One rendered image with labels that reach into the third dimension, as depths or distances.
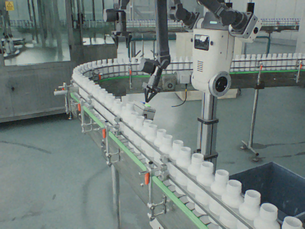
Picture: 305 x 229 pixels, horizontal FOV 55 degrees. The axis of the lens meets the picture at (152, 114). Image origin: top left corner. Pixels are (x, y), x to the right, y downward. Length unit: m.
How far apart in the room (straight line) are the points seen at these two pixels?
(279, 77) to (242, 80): 0.42
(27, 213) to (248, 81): 2.46
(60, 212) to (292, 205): 1.87
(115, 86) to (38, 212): 1.30
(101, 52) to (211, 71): 4.99
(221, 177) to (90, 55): 5.82
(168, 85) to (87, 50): 3.86
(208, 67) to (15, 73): 3.12
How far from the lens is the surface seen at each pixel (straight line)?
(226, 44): 1.76
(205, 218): 0.97
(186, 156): 0.99
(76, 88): 2.17
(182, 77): 2.81
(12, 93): 4.44
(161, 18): 1.44
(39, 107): 4.52
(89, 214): 2.64
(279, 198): 1.52
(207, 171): 0.91
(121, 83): 2.88
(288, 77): 3.51
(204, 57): 1.78
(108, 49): 6.64
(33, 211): 2.80
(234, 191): 0.83
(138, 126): 1.27
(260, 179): 1.46
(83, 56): 6.50
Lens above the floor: 1.61
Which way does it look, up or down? 20 degrees down
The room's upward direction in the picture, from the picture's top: straight up
